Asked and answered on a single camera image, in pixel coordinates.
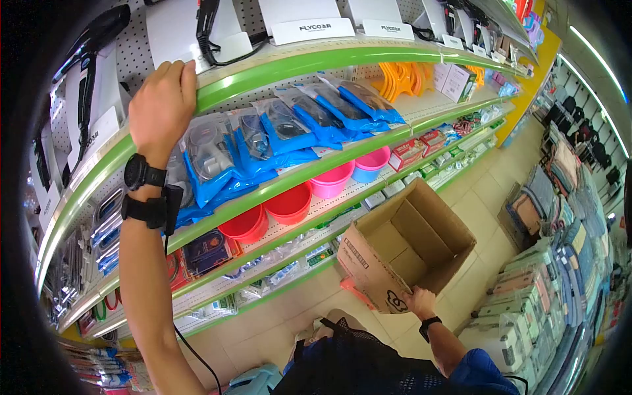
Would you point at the person's right hand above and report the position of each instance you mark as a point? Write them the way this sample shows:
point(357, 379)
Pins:
point(420, 301)

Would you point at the person's left hand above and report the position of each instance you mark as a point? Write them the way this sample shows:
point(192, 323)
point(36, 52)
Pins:
point(158, 111)

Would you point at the person's right thumb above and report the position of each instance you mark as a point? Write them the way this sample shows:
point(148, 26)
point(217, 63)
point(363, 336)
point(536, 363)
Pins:
point(409, 297)

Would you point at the person's left fingers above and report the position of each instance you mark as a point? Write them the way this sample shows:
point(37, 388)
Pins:
point(160, 71)

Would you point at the person's left thumb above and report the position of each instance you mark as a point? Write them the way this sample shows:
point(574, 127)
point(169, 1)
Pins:
point(189, 84)

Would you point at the brown cardboard box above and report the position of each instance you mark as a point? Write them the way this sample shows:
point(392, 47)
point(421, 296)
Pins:
point(395, 247)

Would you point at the black wrist band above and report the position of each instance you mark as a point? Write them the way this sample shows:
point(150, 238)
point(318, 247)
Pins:
point(428, 326)
point(148, 210)

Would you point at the pink plastic object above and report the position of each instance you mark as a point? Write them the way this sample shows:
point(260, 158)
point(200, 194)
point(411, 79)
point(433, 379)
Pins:
point(351, 289)

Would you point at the person's legs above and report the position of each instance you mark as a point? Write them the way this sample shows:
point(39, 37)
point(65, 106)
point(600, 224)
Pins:
point(340, 317)

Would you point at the person's body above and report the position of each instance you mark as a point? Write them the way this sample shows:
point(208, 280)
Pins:
point(375, 365)

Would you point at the full shop shelf of textiles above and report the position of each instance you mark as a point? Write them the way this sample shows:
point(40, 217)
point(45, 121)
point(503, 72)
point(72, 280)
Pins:
point(558, 256)

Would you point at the light blue plastic object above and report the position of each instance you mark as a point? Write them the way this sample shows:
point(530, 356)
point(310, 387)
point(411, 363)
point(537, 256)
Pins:
point(254, 380)

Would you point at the ceiling light strip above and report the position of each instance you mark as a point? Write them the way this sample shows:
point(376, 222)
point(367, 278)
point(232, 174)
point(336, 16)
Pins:
point(592, 98)
point(595, 54)

